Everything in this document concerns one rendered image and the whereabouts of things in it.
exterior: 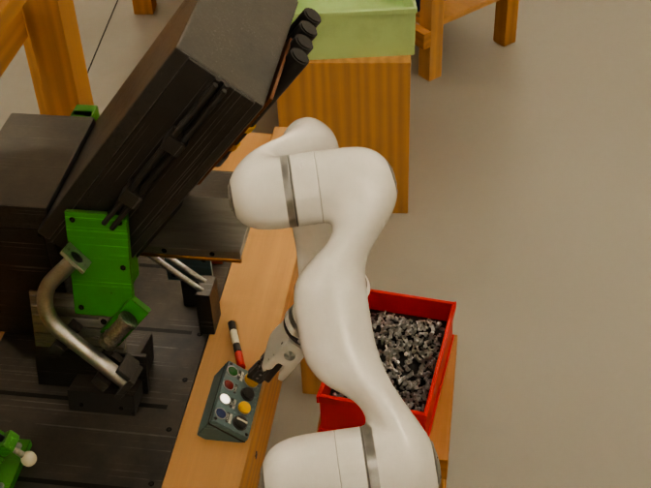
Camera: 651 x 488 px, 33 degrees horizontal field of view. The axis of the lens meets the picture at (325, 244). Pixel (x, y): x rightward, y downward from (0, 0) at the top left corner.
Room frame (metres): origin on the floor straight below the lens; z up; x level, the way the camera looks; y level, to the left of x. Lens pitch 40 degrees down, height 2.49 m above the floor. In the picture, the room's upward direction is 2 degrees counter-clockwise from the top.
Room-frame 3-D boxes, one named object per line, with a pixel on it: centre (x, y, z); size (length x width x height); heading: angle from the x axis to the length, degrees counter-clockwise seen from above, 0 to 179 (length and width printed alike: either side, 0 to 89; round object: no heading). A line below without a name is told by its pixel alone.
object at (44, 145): (1.77, 0.57, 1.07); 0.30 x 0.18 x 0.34; 170
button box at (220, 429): (1.40, 0.19, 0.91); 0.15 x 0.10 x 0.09; 170
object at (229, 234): (1.70, 0.34, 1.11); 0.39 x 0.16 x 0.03; 80
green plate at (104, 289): (1.55, 0.40, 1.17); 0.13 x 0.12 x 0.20; 170
